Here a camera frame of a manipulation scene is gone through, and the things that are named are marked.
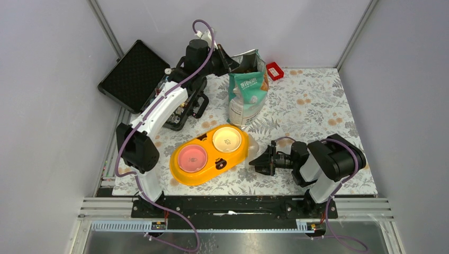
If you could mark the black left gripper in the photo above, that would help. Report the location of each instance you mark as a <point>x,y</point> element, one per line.
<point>230,63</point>

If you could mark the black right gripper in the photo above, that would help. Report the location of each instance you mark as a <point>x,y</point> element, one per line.
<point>262,163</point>

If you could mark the green dog food bag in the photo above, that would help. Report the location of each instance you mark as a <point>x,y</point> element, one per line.
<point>248,88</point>

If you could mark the clear plastic scoop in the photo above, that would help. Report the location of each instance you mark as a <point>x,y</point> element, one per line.
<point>253,149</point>

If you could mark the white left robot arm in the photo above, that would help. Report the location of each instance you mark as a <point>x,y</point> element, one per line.
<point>135,140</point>

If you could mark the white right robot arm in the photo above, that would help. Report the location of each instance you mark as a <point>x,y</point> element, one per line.
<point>322,165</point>

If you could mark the yellow double pet bowl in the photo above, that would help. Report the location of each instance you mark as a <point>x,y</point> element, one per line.
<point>209,155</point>

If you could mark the small red box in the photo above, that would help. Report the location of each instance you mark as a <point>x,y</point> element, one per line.
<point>274,71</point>

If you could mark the floral table mat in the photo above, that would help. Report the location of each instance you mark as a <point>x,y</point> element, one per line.
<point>305,105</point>

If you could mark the black poker chip case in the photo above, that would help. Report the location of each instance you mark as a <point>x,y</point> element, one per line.
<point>138,77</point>

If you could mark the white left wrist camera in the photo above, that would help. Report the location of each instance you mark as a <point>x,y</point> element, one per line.
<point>207,36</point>

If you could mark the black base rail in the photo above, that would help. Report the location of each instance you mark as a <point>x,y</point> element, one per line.
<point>233,212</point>

